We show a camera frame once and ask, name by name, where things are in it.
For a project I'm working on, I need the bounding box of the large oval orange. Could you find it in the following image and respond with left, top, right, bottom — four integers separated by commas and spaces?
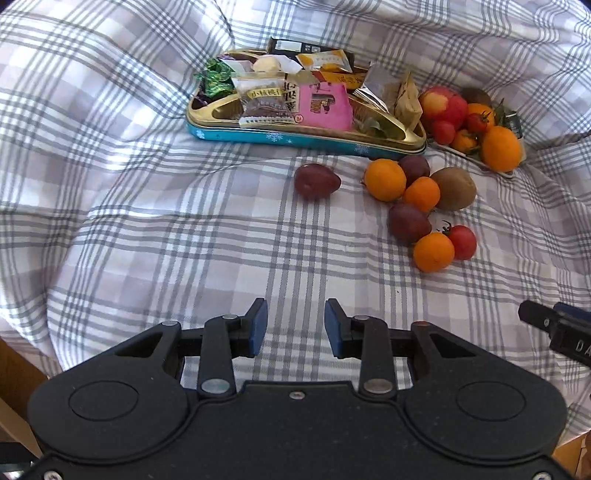
480, 126, 523, 172

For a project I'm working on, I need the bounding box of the tan paper snack packet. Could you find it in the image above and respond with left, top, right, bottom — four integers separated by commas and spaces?
392, 71, 424, 130

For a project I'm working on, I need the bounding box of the large loose orange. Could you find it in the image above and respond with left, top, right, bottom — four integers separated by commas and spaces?
364, 158, 408, 202

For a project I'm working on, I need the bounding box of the purple passion fruit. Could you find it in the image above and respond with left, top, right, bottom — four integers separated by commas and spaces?
387, 202, 433, 245
398, 155, 431, 185
294, 163, 342, 200

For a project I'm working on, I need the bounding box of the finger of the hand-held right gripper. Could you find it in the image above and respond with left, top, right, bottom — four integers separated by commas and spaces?
554, 302, 591, 325
517, 300, 560, 334

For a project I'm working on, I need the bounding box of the red and yellow apple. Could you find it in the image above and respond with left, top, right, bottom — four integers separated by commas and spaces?
418, 86, 469, 130

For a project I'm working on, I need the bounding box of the orange snack packet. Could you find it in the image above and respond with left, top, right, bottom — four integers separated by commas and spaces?
314, 69, 369, 90

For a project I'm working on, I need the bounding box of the red cherry tomato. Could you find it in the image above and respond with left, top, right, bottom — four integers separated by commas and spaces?
464, 112, 489, 136
441, 220, 478, 260
430, 120, 457, 145

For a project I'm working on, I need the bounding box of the grey plaid blanket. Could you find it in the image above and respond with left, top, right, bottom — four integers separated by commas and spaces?
0, 0, 591, 446

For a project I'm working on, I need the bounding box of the blue and gold tin tray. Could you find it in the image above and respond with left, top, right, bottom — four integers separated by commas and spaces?
186, 48, 428, 161

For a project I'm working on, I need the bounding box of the white wrapped candy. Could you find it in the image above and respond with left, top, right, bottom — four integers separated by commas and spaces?
252, 54, 303, 75

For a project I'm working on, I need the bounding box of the black and white snack packet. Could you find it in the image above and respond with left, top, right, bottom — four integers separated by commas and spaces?
281, 73, 303, 121

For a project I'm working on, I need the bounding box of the yellow and white snack packet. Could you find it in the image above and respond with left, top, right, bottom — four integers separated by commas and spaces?
296, 50, 352, 73

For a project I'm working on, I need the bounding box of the dark green small packet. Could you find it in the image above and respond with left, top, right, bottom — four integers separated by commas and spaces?
503, 111, 524, 139

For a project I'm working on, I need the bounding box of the brown wooden board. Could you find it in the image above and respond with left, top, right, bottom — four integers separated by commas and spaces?
0, 335, 63, 462

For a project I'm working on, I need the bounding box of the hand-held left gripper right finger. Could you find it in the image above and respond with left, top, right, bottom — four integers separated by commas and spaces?
324, 298, 481, 395

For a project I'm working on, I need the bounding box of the pink snack packet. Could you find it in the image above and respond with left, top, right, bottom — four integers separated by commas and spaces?
298, 83, 354, 131

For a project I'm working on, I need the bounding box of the brown kiwi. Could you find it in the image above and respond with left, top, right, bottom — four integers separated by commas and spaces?
430, 167, 477, 212
462, 87, 494, 108

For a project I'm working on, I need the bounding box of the clear packet with dark snack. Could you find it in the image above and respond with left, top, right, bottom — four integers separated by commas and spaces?
231, 72, 296, 127

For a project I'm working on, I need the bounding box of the green foil candy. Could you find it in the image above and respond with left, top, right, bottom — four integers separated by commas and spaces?
194, 58, 237, 100

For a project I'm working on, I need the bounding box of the silver foil packet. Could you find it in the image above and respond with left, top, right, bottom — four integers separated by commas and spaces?
355, 62, 400, 114

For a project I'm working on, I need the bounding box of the white fruit plate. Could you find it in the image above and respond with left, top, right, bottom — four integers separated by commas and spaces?
427, 135, 526, 180

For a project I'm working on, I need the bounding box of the small mandarin orange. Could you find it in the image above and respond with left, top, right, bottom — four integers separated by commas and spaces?
412, 232, 456, 273
450, 129, 479, 153
402, 176, 441, 213
466, 103, 496, 127

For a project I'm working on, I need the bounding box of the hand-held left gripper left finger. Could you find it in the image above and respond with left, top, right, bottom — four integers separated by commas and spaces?
113, 298, 269, 400

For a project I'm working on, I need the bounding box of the green leaf print packet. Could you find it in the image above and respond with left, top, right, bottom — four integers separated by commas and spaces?
353, 115, 402, 139

